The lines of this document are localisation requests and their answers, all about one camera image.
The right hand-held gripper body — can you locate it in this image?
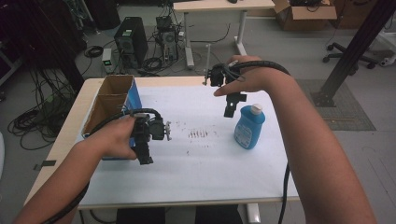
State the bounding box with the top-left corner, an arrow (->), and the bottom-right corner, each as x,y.
203,43 -> 247,88

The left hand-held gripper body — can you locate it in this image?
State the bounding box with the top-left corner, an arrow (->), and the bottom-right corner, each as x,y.
130,112 -> 173,147

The blue bottle with white cap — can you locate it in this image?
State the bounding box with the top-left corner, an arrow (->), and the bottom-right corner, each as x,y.
233,103 -> 266,150

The blue cardboard box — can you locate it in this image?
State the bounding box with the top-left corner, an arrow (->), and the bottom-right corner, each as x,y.
81,74 -> 143,161

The person's left hand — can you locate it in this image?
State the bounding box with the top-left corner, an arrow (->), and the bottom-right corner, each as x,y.
90,116 -> 139,161

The person's right hand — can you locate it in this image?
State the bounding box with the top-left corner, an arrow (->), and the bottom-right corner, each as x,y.
213,55 -> 281,97

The white table sheet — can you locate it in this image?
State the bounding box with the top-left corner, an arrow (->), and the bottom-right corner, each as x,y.
76,85 -> 300,206

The open computer case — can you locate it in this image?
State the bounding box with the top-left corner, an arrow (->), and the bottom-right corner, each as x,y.
155,15 -> 185,63

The person's left leg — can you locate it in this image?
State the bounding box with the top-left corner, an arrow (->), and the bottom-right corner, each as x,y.
116,206 -> 166,224

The person's leg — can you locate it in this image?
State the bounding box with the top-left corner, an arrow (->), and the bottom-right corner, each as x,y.
195,204 -> 244,224
116,206 -> 166,224

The wooden desk with white legs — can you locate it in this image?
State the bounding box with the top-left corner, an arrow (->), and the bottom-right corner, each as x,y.
172,0 -> 276,69

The white power supply unit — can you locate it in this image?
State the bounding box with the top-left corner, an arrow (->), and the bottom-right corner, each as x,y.
102,48 -> 115,74

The black computer tower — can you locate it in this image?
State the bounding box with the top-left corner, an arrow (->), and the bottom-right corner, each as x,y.
113,16 -> 149,69

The person's right leg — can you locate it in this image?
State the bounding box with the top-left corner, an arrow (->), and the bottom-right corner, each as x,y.
195,204 -> 244,224

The black tape strip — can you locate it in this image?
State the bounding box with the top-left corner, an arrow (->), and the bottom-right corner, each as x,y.
33,160 -> 58,172

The open brown cardboard box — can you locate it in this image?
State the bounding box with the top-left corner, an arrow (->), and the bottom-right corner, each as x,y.
273,0 -> 338,32

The white table leg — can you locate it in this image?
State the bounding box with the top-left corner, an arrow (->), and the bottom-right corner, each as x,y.
246,203 -> 262,224

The grey floor mat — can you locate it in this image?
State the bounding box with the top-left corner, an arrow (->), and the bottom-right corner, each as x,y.
295,78 -> 377,132

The black cabinet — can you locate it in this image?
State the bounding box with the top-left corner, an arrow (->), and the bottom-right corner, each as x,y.
83,0 -> 120,31

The black office chair base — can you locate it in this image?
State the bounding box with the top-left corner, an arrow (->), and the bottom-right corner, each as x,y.
322,42 -> 379,70

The dark curtain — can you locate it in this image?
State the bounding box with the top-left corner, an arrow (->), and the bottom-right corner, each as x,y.
0,0 -> 88,94

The white device on floor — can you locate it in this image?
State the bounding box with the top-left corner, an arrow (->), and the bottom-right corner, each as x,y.
377,55 -> 396,68

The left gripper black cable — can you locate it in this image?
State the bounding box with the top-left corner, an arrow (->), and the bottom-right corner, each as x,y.
41,107 -> 163,224

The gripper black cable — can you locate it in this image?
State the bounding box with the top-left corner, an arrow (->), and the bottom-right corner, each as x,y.
41,107 -> 163,224
230,60 -> 291,224

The long black floor cable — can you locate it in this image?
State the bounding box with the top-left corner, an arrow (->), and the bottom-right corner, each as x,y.
190,22 -> 232,45

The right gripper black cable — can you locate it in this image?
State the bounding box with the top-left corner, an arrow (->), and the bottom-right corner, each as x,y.
230,60 -> 291,224

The coiled black cable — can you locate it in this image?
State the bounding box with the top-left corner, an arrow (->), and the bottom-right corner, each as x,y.
83,45 -> 105,59

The bundle of black floor cables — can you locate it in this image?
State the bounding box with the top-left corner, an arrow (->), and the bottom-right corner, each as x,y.
7,68 -> 78,151

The black metal stand post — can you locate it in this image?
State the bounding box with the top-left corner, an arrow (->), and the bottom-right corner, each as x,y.
311,0 -> 396,108

